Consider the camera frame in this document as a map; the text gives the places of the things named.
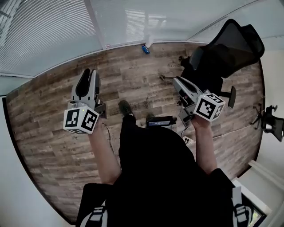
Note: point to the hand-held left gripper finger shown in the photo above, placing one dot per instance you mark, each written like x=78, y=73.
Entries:
x=94, y=84
x=81, y=85

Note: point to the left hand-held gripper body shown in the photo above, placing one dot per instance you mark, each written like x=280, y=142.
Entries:
x=77, y=119

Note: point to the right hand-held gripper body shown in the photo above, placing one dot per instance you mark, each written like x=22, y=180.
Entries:
x=208, y=107

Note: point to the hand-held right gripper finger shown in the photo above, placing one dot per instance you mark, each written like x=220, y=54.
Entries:
x=191, y=87
x=181, y=88

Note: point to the white slatted window blinds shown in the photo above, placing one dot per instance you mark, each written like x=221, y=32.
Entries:
x=44, y=33
x=115, y=17

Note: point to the person's right forearm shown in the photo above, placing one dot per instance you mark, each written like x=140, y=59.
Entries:
x=204, y=148

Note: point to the person's left forearm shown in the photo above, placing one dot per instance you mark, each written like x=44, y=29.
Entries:
x=104, y=155

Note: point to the person's dark left shoe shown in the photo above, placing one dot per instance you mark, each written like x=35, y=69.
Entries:
x=125, y=107

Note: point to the white power strip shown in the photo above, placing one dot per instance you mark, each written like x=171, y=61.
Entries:
x=188, y=140

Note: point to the blue chest-mounted device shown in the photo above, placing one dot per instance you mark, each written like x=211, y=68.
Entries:
x=160, y=122

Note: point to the black mesh office chair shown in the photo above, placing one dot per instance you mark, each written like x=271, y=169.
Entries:
x=271, y=122
x=222, y=55

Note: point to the person's black clothing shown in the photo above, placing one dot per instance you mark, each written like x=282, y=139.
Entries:
x=162, y=177

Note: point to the grey window frame post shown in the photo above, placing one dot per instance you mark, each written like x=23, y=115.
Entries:
x=95, y=24

